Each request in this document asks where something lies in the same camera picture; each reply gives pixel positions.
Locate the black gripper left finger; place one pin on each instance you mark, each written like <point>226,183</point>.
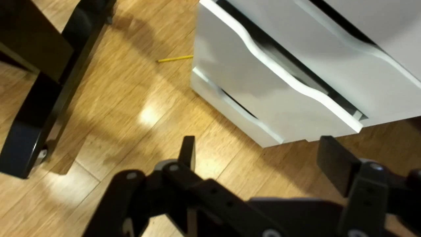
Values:
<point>145,197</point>

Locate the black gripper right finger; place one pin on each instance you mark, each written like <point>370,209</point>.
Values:
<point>376,197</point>

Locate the white drawer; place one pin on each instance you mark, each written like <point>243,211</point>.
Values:
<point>263,87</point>

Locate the white drawer cabinet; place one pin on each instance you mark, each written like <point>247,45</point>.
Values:
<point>372,66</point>

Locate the yellow pencil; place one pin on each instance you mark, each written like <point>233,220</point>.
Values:
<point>175,58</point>

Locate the black wheeled furniture frame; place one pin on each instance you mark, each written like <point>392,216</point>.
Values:
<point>39,79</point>

